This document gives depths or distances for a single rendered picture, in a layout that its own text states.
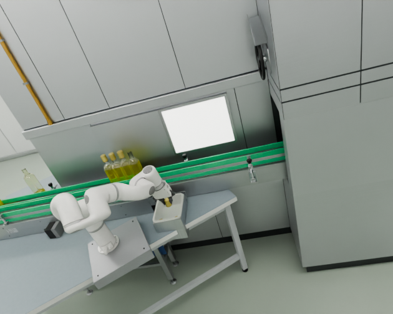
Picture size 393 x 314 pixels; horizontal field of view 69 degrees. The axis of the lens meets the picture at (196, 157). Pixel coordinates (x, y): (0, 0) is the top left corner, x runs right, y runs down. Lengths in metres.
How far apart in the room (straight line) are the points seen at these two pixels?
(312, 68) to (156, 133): 1.00
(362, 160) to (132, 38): 1.39
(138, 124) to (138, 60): 0.40
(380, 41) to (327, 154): 0.56
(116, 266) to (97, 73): 1.10
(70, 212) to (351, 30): 1.37
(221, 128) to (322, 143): 0.61
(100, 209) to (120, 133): 0.78
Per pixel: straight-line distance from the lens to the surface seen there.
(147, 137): 1.91
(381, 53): 1.50
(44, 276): 1.99
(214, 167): 1.79
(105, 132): 1.97
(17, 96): 2.15
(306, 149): 1.58
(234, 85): 1.74
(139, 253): 1.62
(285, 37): 1.34
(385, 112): 1.62
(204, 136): 1.86
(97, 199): 1.28
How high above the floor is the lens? 1.91
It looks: 30 degrees down
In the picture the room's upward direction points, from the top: 18 degrees counter-clockwise
